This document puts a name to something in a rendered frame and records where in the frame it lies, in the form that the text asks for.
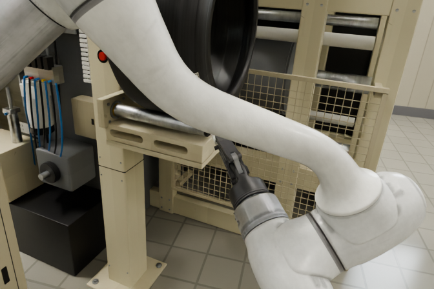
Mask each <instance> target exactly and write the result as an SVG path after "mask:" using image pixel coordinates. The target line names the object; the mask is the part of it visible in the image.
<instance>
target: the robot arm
mask: <svg viewBox="0 0 434 289"><path fill-rule="evenodd" d="M66 29H70V30H75V29H80V30H81V31H82V32H83V33H84V34H85V35H86V36H87V37H88V38H89V39H90V40H91V41H92V42H93V43H95V44H96V45H97V46H98V47H99V48H100V49H101V50H102V51H103V52H104V53H105V54H106V56H107V57H108V58H109V59H110V60H111V61H112V62H113V63H114V64H115V65H116V66H117V67H118V68H119V69H120V70H121V71H122V72H123V73H124V74H125V75H126V76H127V77H128V78H129V79H130V81H131V82H132V83H133V84H134V85H135V86H136V87H137V88H138V89H139V90H140V91H141V92H142V93H143V94H144V95H145V96H146V97H147V98H148V99H149V100H151V101H152V102H153V103H154V104H155V105H156V106H158V107H159V108H160V109H162V110H163V111H164V112H166V113H167V114H169V115H170V116H172V117H173V118H175V119H177V120H179V121H181V122H183V123H185V124H186V125H189V126H191V127H193V128H196V129H198V130H201V131H203V132H206V133H208V134H211V136H212V139H213V141H214V143H215V144H216V146H214V149H215V150H219V151H220V156H221V158H222V160H223V163H224V165H225V167H226V169H227V173H228V175H229V177H230V180H231V184H232V188H231V189H230V191H229V199H230V201H231V203H232V206H233V208H234V213H233V214H234V216H235V220H236V222H237V223H238V228H239V230H240V233H241V235H242V239H243V240H244V241H245V245H246V247H247V253H248V259H249V262H250V265H251V268H252V271H253V273H254V276H255V278H256V280H257V282H258V284H259V286H260V288H261V289H333V287H332V285H331V283H330V281H331V280H332V279H334V278H335V277H336V276H337V275H339V274H341V273H342V272H344V271H346V270H348V269H350V268H352V267H354V266H357V265H360V264H364V263H366V262H368V261H370V260H372V259H374V258H376V257H378V256H380V255H382V254H384V253H386V252H387V251H389V250H391V249H392V248H394V247H395V246H397V245H398V244H400V243H401V242H403V241H404V240H406V239H407V238H408V237H409V236H410V235H411V234H412V233H413V232H414V231H415V230H416V229H417V228H418V227H419V226H420V225H421V223H422V222H423V220H424V218H425V216H426V200H425V197H424V194H423V193H422V191H421V189H420V188H419V186H418V185H417V184H416V183H415V182H414V181H413V180H412V179H411V178H409V177H407V176H405V175H403V174H401V173H397V172H377V173H375V172H373V171H372V170H369V169H367V168H360V167H359V166H358V165H357V164H356V163H355V161H354V160H353V159H352V157H351V156H350V155H349V154H348V153H347V152H346V151H345V150H344V149H343V148H342V147H341V146H340V145H339V144H338V143H337V142H335V141H334V140H332V139H331V138H330V137H328V136H326V135H324V134H323V133H321V132H319V131H317V130H315V129H313V128H310V127H308V126H306V125H303V124H301V123H298V122H296V121H293V120H291V119H288V118H286V117H284V116H282V115H279V114H276V113H274V112H271V111H269V110H266V109H264V108H262V107H259V106H256V105H254V104H252V103H249V102H247V101H244V100H242V99H239V98H237V97H235V96H233V95H230V94H227V93H225V92H222V91H221V90H219V89H217V88H215V87H213V86H211V85H209V84H207V83H206V82H204V81H202V80H201V79H200V78H199V77H197V76H196V75H195V74H194V73H192V72H191V71H190V70H189V68H188V67H187V66H186V64H185V63H184V62H183V61H182V59H181V57H180V56H179V54H178V52H177V50H176V48H175V46H174V43H173V42H172V39H171V37H170V34H169V32H168V30H167V27H166V25H165V23H164V20H163V18H162V16H161V13H160V10H159V8H158V5H157V3H156V0H0V91H1V90H2V89H3V88H4V87H5V86H6V85H7V84H8V83H9V82H10V81H11V80H12V79H13V78H14V77H15V76H17V75H18V74H19V73H20V72H21V71H22V70H23V69H24V68H26V67H27V66H28V65H29V64H30V63H31V62H32V61H33V60H34V59H35V58H36V57H37V56H38V55H39V54H40V53H41V52H43V51H44V50H45V49H46V48H47V47H48V46H49V45H50V44H52V43H53V42H54V41H55V40H56V39H57V38H58V37H59V36H60V35H61V34H62V33H63V32H64V31H65V30H66ZM233 141H234V142H236V143H240V144H242V145H245V146H249V147H252V148H255V149H258V150H261V151H264V152H267V153H270V154H273V155H277V156H280V157H283V158H286V159H289V160H292V161H295V162H297V163H300V164H302V165H304V166H306V167H308V168H310V169H311V170H312V171H313V172H314V173H315V174H316V175H317V177H318V179H319V181H320V184H319V186H318V188H317V189H316V192H315V201H316V208H315V209H314V210H312V211H311V212H309V213H307V214H305V215H303V216H300V217H297V218H294V219H289V217H288V215H287V214H286V212H285V211H284V209H283V207H282V205H281V204H280V202H279V200H278V198H277V197H276V196H275V195H274V194H272V193H270V192H269V190H268V189H267V187H266V185H265V183H264V181H263V180H262V179H261V178H259V177H250V176H249V173H250V172H249V169H248V167H247V166H246V165H244V163H243V161H242V155H241V153H240V152H239V151H238V150H237V148H236V147H235V145H234V143H233Z"/></svg>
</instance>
